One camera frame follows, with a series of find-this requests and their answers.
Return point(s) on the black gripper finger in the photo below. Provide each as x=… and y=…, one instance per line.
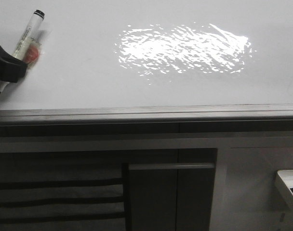
x=11, y=69

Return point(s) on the red block taped to marker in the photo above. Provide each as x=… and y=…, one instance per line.
x=32, y=54

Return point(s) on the white black whiteboard marker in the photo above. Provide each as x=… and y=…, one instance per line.
x=30, y=33

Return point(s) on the grey black striped cloth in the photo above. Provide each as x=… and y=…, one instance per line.
x=61, y=194

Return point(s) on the dark grey cabinet panel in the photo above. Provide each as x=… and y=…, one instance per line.
x=169, y=190

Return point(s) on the white plastic marker tray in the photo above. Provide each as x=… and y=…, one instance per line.
x=284, y=184

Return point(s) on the white whiteboard with aluminium frame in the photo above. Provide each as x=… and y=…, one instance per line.
x=152, y=60

